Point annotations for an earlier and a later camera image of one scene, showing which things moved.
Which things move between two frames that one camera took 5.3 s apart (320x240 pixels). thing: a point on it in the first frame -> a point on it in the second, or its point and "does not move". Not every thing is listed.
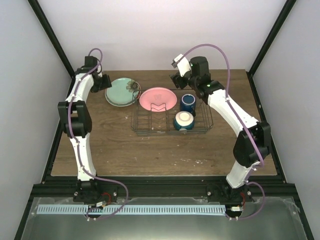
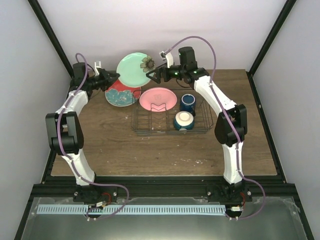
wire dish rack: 160,112 does not move
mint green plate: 124,91 -> 133,68
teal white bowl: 184,121 does not move
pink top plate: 158,99 does not move
